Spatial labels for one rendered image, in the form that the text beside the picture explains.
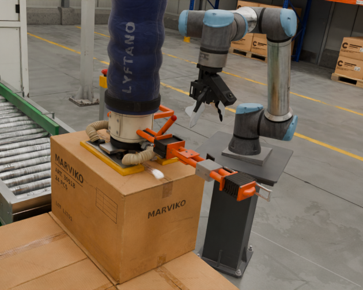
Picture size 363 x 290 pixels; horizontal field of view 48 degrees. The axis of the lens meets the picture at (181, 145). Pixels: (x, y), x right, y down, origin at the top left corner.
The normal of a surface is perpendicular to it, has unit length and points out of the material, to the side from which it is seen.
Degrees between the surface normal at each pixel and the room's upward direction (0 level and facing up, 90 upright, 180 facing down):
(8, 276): 0
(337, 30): 90
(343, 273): 0
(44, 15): 90
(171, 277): 0
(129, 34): 84
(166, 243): 90
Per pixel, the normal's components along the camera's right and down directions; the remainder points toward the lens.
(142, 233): 0.65, 0.36
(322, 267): 0.11, -0.91
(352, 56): -0.68, 0.23
